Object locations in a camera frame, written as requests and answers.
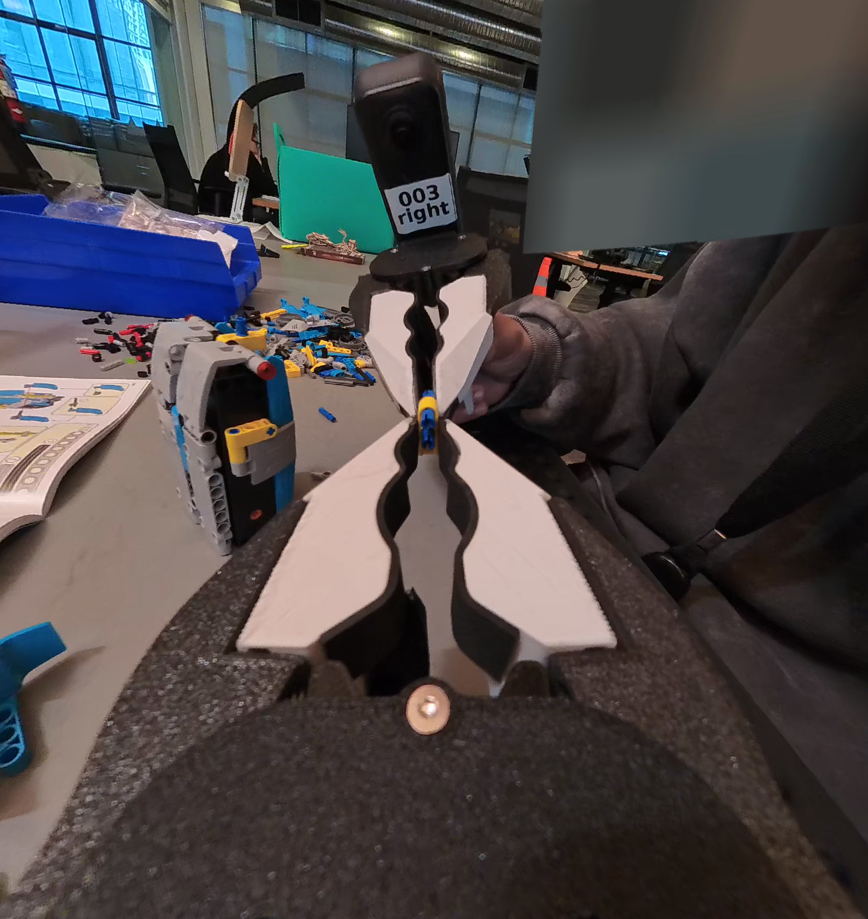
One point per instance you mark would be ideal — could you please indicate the person's right hand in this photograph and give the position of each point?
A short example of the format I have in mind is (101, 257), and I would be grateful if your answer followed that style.
(506, 359)

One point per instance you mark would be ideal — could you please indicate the blue storage bin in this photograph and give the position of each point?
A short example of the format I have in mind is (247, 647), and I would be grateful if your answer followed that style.
(82, 265)

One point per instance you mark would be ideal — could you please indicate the orange traffic cone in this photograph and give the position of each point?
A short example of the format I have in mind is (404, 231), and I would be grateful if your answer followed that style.
(543, 276)

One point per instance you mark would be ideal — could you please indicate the empty clear plastic bags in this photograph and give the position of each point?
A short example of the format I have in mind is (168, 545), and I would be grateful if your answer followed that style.
(140, 215)

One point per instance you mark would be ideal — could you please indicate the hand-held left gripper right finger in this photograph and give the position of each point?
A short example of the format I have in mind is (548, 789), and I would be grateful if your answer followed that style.
(534, 567)

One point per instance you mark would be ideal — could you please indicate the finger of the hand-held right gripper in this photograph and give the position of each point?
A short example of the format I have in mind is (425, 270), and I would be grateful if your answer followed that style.
(466, 323)
(391, 337)

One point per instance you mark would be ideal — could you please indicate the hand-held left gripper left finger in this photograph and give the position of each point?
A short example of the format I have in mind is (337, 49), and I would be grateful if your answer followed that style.
(319, 567)

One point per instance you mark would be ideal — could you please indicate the wooden puzzle model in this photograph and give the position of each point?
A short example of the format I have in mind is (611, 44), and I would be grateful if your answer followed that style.
(333, 248)

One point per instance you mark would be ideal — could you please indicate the instruction booklet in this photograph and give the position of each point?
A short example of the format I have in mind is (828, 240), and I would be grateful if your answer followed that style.
(39, 445)

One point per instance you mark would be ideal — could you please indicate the large paned window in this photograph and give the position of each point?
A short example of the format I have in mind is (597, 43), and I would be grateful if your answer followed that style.
(68, 43)

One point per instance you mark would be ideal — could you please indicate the pile of building parts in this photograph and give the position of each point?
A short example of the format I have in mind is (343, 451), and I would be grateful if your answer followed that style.
(312, 344)

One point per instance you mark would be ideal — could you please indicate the yellow connector piece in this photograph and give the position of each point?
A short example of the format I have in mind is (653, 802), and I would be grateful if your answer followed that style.
(427, 409)

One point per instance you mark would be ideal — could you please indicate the blue curved panel piece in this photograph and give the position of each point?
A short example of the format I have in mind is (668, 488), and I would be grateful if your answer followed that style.
(10, 689)

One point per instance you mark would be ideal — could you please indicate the black monitor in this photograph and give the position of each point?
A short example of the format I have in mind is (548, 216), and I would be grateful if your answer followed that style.
(0, 136)

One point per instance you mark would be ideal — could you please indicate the yellow connector with blue pin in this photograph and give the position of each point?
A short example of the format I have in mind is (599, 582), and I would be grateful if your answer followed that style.
(427, 434)

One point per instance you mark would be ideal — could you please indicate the green plastic board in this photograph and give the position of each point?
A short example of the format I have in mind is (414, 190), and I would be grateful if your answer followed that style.
(326, 194)

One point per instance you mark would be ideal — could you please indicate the black office chair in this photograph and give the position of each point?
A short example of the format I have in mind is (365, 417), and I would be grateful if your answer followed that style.
(168, 165)

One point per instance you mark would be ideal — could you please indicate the plywood stand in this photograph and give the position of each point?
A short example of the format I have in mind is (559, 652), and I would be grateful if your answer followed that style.
(240, 136)

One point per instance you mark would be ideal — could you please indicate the grey blue toy robot build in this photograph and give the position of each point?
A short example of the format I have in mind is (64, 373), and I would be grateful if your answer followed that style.
(211, 431)

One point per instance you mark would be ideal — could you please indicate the grey desk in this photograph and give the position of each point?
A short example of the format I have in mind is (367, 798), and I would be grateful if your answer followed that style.
(118, 574)

